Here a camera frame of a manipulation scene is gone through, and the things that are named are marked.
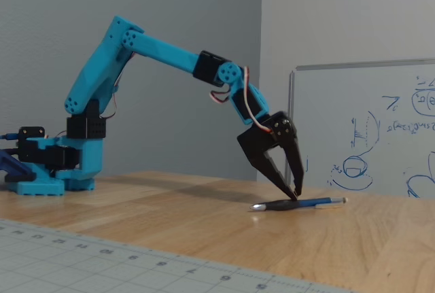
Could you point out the blue and black pen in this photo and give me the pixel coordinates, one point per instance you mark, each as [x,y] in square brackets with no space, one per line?
[282,205]

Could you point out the dark blue table clamp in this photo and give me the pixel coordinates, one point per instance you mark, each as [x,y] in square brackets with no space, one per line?
[15,168]

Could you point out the grey gridded cutting mat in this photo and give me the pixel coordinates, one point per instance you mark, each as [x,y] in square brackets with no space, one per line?
[68,266]

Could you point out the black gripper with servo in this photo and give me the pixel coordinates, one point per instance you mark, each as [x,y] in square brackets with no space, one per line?
[259,140]

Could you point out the whiteboard with blue drawings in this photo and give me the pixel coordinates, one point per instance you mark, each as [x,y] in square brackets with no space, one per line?
[340,119]

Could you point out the blue robot arm with base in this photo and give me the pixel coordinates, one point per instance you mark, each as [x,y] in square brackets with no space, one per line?
[163,51]

